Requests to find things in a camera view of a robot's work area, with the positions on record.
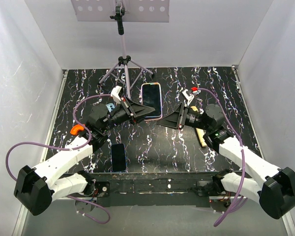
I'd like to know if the orange curved piece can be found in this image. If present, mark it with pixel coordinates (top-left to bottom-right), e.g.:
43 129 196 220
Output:
70 124 85 136

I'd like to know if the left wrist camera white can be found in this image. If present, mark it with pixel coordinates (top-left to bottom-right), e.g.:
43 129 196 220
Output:
110 86 123 104

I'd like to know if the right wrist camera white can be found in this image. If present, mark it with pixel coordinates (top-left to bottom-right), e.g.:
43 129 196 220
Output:
182 87 198 106

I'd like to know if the black phone without case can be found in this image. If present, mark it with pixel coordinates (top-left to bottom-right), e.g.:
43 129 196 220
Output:
111 144 126 172

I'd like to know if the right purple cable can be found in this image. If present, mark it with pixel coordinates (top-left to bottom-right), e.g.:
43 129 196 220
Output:
198 88 248 227

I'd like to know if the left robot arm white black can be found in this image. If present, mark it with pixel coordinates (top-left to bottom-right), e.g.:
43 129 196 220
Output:
14 97 155 216

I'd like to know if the music stand with tripod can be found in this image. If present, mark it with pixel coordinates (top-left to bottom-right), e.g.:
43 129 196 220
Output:
71 0 170 97

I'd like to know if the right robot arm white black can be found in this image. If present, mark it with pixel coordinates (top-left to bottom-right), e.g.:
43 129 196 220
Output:
157 104 295 219

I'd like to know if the purple cable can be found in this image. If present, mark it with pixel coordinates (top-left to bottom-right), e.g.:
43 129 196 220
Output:
5 94 128 225
198 88 248 227

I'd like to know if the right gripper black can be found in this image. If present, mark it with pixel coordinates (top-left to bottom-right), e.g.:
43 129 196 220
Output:
156 102 210 131

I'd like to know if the aluminium front rail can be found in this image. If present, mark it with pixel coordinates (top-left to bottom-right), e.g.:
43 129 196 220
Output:
12 178 295 236

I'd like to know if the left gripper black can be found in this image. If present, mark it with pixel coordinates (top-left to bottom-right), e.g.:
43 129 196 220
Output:
101 96 155 133

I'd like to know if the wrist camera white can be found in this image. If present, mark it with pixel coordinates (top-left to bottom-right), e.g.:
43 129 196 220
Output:
182 87 198 106
110 86 123 104

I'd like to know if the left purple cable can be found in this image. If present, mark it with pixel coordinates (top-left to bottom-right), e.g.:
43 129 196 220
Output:
5 94 128 225

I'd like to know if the cream toy microphone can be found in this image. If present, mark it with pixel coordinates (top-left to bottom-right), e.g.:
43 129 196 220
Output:
189 105 208 148

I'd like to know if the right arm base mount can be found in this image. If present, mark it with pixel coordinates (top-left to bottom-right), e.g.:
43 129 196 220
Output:
187 180 237 199

